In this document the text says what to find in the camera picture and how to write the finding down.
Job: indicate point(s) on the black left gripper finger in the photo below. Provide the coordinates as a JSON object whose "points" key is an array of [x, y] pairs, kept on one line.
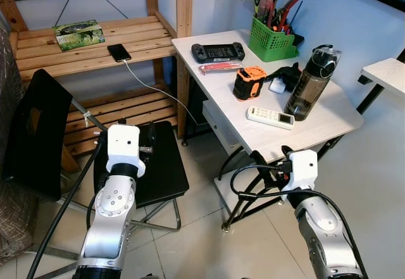
{"points": [[152, 130]]}

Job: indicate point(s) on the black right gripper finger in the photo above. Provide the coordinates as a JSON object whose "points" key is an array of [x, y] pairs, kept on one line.
{"points": [[286, 152], [259, 159]]}

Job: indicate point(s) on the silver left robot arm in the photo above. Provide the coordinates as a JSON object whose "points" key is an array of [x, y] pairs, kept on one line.
{"points": [[114, 216]]}

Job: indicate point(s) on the white remote control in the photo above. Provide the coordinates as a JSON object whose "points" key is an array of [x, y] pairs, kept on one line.
{"points": [[270, 117]]}

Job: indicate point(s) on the white table with black legs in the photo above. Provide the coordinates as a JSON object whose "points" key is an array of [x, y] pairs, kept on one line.
{"points": [[329, 127]]}

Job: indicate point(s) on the white table drawer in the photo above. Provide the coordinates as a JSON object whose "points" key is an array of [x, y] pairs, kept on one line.
{"points": [[218, 127]]}

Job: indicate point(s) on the dark transparent water bottle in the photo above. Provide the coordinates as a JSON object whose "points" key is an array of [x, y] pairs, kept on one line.
{"points": [[307, 89]]}

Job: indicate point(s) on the white charger plug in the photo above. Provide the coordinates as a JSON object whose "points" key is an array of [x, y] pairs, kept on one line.
{"points": [[277, 86]]}

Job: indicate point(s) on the orange black tape measure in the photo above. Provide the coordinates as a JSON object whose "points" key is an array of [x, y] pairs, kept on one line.
{"points": [[249, 84]]}

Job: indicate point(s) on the black gun-shaped tool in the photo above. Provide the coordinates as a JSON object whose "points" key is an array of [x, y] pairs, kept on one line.
{"points": [[290, 75]]}

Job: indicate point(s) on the black smartphone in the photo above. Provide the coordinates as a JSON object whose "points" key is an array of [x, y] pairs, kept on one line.
{"points": [[119, 52]]}

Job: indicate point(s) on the wooden slatted shelf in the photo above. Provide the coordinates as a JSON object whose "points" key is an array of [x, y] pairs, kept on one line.
{"points": [[145, 38]]}

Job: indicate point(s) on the red flat package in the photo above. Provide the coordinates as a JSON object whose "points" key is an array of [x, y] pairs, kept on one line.
{"points": [[221, 68]]}

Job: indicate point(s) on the black handheld game console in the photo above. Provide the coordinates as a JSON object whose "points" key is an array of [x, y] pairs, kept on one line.
{"points": [[218, 52]]}

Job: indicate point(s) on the green plastic basket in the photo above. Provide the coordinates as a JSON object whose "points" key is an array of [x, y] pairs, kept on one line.
{"points": [[269, 43]]}

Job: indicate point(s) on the black folding chair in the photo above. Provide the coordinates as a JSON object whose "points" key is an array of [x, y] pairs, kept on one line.
{"points": [[38, 133]]}

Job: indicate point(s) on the white shelf board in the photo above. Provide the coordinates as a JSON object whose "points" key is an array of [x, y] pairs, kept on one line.
{"points": [[387, 73]]}

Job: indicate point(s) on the grey fabric sofa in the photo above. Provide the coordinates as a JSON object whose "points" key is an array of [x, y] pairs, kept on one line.
{"points": [[12, 222]]}

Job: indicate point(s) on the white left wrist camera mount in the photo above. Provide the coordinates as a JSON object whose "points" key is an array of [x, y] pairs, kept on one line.
{"points": [[123, 143]]}

